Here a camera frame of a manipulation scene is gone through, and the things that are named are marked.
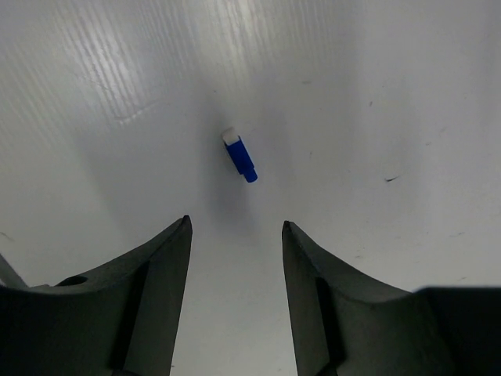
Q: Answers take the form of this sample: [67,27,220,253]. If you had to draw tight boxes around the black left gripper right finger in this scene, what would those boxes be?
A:
[282,222,500,375]

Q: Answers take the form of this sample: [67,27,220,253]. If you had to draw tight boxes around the small blue pen cap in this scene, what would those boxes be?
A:
[222,128,258,183]

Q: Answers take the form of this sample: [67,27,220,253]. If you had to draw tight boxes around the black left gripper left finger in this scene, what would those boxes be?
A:
[1,217,193,375]

